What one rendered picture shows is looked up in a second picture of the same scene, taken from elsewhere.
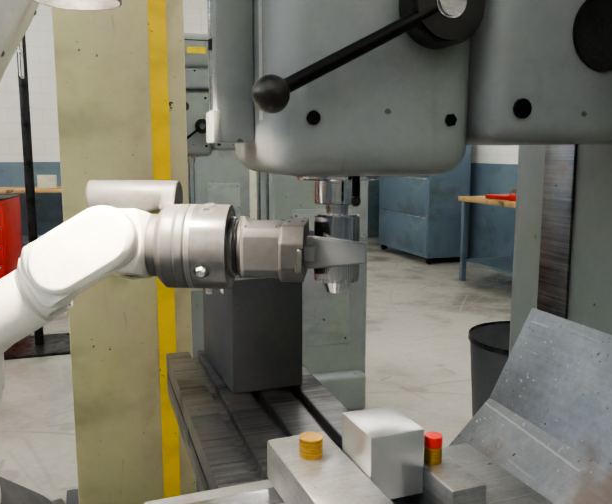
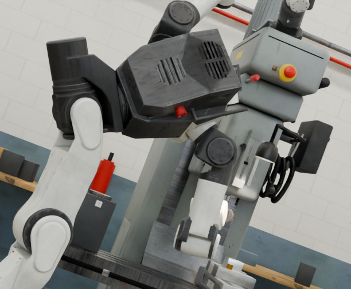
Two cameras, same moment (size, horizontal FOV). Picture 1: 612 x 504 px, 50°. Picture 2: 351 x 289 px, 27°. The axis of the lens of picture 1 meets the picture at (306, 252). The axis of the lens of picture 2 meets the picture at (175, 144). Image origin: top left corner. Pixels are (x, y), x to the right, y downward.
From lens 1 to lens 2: 265 cm
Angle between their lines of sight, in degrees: 80
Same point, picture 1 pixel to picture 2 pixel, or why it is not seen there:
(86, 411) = not seen: outside the picture
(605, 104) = not seen: hidden behind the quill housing
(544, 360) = (165, 239)
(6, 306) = not seen: hidden behind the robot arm
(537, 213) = (164, 188)
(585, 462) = (190, 270)
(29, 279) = (220, 222)
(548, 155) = (176, 172)
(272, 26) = (264, 169)
